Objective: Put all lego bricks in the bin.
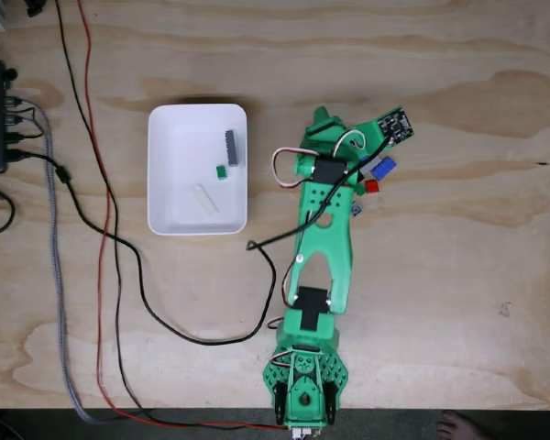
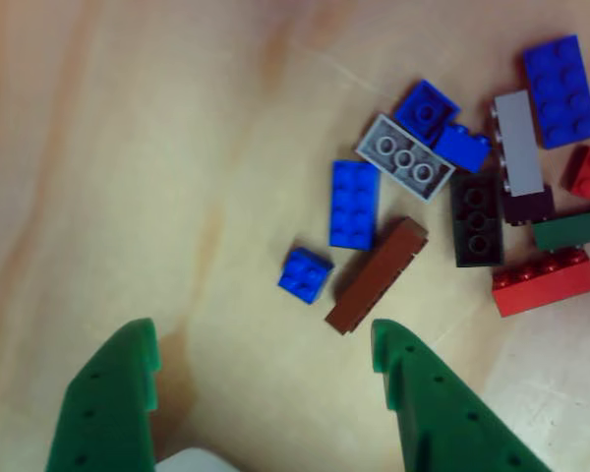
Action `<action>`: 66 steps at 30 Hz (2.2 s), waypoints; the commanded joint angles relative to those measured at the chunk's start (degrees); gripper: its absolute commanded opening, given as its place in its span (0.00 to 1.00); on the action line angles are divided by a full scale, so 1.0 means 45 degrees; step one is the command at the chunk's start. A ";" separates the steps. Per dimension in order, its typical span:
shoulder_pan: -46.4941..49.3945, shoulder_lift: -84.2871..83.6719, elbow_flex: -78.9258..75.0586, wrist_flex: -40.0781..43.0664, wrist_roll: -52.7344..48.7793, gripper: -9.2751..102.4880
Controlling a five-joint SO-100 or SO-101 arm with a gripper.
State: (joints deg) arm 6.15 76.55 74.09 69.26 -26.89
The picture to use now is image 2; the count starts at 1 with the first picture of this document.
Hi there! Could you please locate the blue 2x2 lego brick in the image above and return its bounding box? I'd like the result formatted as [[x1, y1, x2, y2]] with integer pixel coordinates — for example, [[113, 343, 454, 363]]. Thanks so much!
[[391, 78, 462, 148], [431, 122, 493, 174], [276, 247, 335, 306]]

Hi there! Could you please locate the dark green 2x4 lego brick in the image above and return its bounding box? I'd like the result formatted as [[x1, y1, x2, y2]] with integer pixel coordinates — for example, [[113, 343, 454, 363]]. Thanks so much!
[[447, 171, 505, 269]]

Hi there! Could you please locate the light grey 1x4 lego brick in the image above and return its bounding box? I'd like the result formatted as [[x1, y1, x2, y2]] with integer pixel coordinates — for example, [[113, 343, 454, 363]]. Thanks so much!
[[490, 88, 546, 198]]

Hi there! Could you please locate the white plastic bin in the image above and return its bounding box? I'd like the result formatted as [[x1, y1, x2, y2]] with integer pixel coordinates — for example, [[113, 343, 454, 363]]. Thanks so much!
[[154, 445, 240, 472]]

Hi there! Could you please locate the brown long lego brick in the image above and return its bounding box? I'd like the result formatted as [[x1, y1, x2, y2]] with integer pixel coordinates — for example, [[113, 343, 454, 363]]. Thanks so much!
[[324, 216, 430, 338]]

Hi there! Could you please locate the red 2x4 lego brick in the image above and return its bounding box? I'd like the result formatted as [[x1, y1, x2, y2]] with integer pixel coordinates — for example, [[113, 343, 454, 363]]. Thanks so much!
[[490, 247, 590, 319]]

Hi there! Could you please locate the blue 2x4 lego brick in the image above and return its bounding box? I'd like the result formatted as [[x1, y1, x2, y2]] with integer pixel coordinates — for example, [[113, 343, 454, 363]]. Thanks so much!
[[522, 32, 590, 151]]

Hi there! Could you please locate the grey 2x4 lego brick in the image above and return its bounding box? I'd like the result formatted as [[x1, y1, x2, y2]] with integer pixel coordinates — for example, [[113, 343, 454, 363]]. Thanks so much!
[[356, 113, 457, 204]]

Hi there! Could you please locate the small black lego brick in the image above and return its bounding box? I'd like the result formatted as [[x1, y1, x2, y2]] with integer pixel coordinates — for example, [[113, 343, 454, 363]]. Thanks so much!
[[501, 185, 556, 227]]

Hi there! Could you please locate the blue flat lego plate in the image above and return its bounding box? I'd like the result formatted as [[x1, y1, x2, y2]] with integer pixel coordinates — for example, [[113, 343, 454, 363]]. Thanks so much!
[[327, 159, 383, 252]]

